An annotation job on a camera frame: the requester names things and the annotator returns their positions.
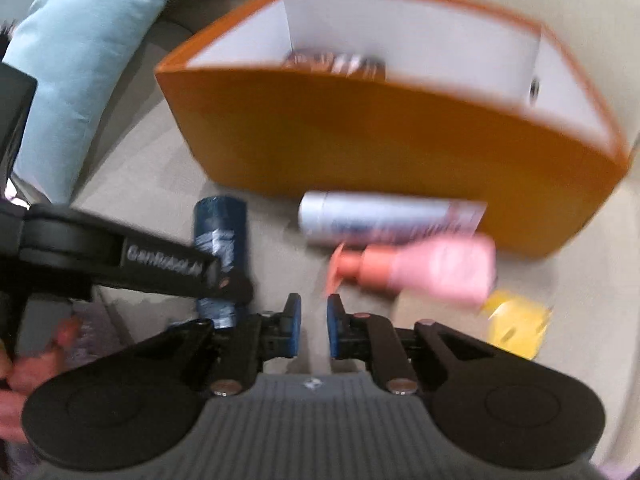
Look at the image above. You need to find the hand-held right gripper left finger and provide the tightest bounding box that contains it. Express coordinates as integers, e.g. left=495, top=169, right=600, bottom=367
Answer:
left=152, top=293, right=302, bottom=397

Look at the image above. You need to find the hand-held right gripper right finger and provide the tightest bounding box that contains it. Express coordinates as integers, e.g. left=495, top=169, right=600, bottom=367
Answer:
left=327, top=293, right=506, bottom=396

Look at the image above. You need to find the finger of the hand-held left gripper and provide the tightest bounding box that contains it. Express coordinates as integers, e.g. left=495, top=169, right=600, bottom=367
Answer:
left=200, top=252, right=257, bottom=307

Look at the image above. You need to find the dark blue spray can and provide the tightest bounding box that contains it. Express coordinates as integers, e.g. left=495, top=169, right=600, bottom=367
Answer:
left=193, top=195, right=249, bottom=332

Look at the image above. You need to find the yellow plastic container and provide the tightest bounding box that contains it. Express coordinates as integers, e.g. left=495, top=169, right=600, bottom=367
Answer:
left=482, top=290, right=553, bottom=361

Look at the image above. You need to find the orange cardboard box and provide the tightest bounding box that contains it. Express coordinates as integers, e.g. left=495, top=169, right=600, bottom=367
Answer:
left=154, top=0, right=632, bottom=261

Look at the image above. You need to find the person's left hand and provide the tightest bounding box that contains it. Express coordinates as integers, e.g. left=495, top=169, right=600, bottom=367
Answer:
left=0, top=316, right=83, bottom=445

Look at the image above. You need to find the purple cloth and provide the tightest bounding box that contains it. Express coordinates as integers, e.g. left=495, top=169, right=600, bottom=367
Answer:
left=64, top=301, right=132, bottom=368

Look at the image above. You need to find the light blue pillow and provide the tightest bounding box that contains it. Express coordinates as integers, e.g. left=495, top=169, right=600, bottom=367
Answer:
left=2, top=0, right=187, bottom=207

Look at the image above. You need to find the beige sofa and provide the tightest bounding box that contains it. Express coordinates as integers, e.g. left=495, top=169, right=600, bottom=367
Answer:
left=0, top=0, right=640, bottom=480

